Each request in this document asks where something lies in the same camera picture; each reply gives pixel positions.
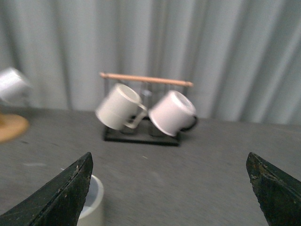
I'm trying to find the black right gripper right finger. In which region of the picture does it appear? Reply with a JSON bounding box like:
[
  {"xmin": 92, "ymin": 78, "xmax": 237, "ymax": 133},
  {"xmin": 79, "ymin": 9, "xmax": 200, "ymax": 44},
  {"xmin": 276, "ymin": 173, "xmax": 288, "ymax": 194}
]
[{"xmin": 246, "ymin": 152, "xmax": 301, "ymax": 226}]

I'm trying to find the cream ribbed mug on rack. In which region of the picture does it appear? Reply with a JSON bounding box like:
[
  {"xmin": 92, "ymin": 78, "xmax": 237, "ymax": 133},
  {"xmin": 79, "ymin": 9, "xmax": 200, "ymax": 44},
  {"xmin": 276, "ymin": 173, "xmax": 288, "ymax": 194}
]
[{"xmin": 95, "ymin": 83, "xmax": 148, "ymax": 130}]

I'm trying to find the wooden mug tree stand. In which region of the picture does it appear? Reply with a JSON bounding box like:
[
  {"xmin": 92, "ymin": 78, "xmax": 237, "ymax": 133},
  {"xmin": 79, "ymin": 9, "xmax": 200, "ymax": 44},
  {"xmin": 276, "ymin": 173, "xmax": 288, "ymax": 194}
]
[{"xmin": 0, "ymin": 113, "xmax": 30, "ymax": 143}]

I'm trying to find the cream ribbed cup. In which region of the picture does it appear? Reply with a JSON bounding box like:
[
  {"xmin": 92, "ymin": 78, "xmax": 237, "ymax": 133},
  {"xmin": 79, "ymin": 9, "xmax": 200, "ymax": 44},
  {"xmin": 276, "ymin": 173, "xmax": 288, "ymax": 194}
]
[{"xmin": 77, "ymin": 175, "xmax": 104, "ymax": 226}]

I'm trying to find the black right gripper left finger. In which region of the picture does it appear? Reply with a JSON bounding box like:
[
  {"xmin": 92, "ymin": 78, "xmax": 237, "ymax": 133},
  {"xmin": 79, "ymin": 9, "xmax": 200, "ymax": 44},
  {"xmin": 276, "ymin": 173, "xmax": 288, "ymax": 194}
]
[{"xmin": 0, "ymin": 152, "xmax": 93, "ymax": 226}]

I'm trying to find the black wire mug rack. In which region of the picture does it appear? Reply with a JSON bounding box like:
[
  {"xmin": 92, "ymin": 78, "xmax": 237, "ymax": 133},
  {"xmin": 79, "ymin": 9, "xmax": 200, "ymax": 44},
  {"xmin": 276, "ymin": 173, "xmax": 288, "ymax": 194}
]
[{"xmin": 100, "ymin": 72, "xmax": 193, "ymax": 146}]

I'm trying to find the white mug on tree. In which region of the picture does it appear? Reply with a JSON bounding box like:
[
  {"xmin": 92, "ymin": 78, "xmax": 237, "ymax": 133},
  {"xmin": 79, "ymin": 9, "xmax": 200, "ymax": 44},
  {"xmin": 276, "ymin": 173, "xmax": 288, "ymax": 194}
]
[{"xmin": 0, "ymin": 67, "xmax": 32, "ymax": 104}]

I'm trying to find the white mug with black handle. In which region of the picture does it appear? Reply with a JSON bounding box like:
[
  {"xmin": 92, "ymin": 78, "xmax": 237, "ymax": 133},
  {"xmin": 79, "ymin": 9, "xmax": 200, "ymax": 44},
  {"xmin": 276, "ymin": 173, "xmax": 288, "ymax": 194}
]
[{"xmin": 148, "ymin": 90, "xmax": 198, "ymax": 137}]

